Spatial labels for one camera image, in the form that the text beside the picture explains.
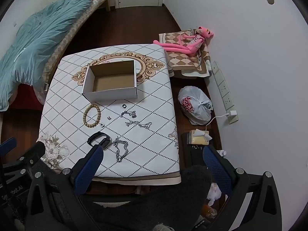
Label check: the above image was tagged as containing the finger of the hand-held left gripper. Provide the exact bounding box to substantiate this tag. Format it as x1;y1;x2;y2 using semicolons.
0;137;17;160
14;141;46;174

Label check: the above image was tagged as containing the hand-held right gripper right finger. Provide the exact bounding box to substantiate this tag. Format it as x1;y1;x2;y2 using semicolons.
203;145;282;231

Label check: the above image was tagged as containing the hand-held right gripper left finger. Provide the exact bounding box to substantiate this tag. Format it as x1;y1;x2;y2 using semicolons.
25;145;104;231

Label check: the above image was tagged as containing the black wristband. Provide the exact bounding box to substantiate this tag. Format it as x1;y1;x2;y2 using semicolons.
87;131;112;148

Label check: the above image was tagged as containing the thick silver chain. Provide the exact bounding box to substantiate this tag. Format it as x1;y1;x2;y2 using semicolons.
113;137;129;163

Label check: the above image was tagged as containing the wooden bead bracelet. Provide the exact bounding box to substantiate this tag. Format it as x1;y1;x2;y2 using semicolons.
83;104;101;127

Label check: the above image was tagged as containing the thin silver chain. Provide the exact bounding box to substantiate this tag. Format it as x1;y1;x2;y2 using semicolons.
120;110;137;119
125;121;152;129

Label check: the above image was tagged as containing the cardboard box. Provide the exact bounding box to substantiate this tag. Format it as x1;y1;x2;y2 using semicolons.
82;60;138;102

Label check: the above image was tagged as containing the crumpled white tissue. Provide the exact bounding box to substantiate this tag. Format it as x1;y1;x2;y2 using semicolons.
207;183;222;206

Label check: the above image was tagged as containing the black flat case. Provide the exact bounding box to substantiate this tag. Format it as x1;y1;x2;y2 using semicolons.
182;132;210;169

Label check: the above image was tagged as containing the yellow tissue pack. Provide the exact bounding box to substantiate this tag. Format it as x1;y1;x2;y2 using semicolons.
189;129;213;146

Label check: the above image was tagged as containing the white plastic bag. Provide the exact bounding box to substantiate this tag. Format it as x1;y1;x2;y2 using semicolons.
178;86;213;126

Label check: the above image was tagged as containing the white diamond patterned tablecloth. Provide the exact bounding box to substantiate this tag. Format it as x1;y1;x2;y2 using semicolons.
36;44;181;186

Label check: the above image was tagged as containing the light blue duvet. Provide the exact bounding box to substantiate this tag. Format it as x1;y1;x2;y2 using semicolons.
0;0;110;112

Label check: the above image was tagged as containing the brown checked floor mat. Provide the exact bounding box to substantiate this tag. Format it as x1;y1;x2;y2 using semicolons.
159;29;212;78

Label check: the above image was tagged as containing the pink plush toy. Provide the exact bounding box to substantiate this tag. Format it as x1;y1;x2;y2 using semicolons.
154;26;215;58

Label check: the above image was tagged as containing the white charger cable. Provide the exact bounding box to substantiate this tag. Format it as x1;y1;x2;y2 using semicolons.
206;114;230;131

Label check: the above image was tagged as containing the white wall socket strip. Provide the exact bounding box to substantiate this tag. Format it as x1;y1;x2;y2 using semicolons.
211;61;239;124

